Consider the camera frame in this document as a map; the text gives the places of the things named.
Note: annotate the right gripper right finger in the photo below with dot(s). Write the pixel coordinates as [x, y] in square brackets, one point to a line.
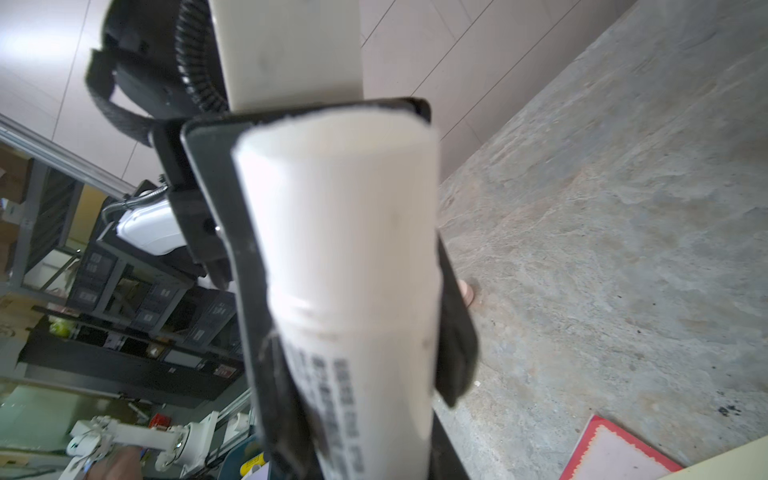
[457, 358]

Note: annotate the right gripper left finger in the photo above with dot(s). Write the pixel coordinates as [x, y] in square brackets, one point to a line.
[209, 143]

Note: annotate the white glue stick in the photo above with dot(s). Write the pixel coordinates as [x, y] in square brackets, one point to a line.
[344, 207]

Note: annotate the yellow envelope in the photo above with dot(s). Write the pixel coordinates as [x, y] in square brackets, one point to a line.
[747, 462]

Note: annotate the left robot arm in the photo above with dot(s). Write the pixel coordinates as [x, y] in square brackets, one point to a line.
[158, 67]

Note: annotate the pink oval eraser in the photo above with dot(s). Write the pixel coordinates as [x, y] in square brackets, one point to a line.
[467, 292]

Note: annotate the red bordered card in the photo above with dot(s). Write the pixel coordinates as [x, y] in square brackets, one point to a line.
[606, 451]

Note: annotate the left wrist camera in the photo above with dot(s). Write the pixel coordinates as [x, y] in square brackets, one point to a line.
[284, 53]

